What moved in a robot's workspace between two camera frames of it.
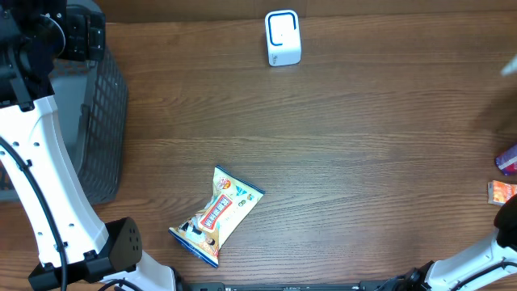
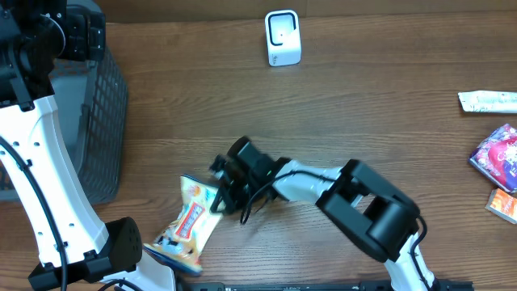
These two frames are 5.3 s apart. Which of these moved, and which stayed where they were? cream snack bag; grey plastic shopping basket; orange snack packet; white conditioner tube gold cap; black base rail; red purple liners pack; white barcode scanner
Moved: red purple liners pack; white conditioner tube gold cap; orange snack packet; cream snack bag
Stayed: grey plastic shopping basket; white barcode scanner; black base rail
